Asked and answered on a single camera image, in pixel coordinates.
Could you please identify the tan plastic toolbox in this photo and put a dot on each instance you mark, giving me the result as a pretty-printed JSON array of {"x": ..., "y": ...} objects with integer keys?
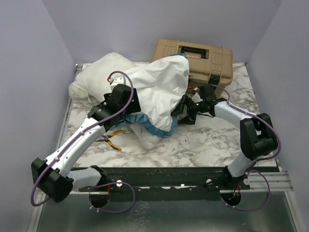
[{"x": 207, "y": 63}]

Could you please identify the white pillowcase blue trim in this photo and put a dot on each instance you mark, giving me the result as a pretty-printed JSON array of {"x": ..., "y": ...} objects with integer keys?
[{"x": 160, "y": 85}]

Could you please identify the yellow handled pliers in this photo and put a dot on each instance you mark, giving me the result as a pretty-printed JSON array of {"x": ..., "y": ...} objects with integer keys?
[{"x": 106, "y": 138}]

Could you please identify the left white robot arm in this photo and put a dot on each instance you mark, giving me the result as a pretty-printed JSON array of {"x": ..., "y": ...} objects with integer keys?
[{"x": 53, "y": 174}]

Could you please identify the white pillow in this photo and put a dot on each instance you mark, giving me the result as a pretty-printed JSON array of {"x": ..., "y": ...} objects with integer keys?
[{"x": 92, "y": 80}]

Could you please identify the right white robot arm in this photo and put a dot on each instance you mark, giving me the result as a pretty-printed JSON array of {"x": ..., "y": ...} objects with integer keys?
[{"x": 257, "y": 136}]

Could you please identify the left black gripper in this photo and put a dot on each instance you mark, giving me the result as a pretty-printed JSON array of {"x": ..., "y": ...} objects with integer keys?
[{"x": 133, "y": 106}]

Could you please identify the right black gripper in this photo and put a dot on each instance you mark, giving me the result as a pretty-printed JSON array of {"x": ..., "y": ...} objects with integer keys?
[{"x": 189, "y": 119}]

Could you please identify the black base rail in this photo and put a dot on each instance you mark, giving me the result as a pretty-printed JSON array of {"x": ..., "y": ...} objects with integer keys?
[{"x": 175, "y": 184}]

